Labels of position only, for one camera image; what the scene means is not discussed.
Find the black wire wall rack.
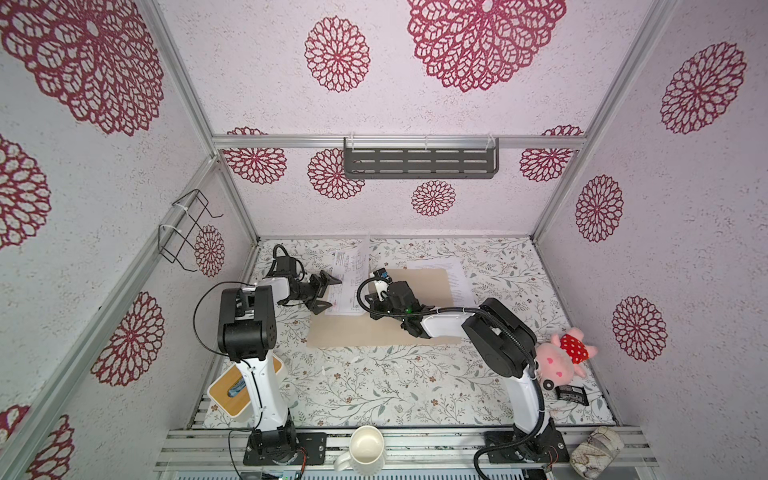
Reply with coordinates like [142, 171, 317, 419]
[156, 189, 223, 273]

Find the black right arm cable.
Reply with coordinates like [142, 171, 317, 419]
[355, 275, 547, 480]

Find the marbled patterned cup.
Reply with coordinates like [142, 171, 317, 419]
[570, 426, 625, 479]

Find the grey slotted wall shelf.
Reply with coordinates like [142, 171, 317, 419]
[342, 138, 499, 180]

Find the pink pig plush toy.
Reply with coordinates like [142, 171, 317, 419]
[536, 328, 598, 391]

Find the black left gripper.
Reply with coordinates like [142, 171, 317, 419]
[290, 269, 341, 314]

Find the beige manila folder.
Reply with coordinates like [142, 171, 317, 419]
[305, 268, 463, 350]

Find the white ceramic mug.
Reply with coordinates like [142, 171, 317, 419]
[334, 426, 386, 476]

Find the small black card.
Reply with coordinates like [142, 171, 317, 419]
[555, 385, 589, 406]

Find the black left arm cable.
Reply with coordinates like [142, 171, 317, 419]
[191, 242, 307, 480]

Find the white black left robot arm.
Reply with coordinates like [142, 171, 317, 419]
[217, 255, 342, 432]

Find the white technical drawing sheet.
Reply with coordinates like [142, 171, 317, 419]
[325, 238, 370, 316]

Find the white printed text sheet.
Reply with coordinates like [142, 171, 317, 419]
[406, 257, 477, 307]

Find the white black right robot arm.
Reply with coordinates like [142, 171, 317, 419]
[355, 277, 549, 438]

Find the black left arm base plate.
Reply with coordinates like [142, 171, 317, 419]
[243, 420, 328, 467]

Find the white wooden-top tissue box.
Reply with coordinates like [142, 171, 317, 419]
[207, 352, 289, 427]

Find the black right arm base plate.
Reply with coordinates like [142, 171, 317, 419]
[483, 419, 570, 464]

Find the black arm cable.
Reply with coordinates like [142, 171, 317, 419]
[355, 275, 547, 480]
[191, 242, 307, 480]

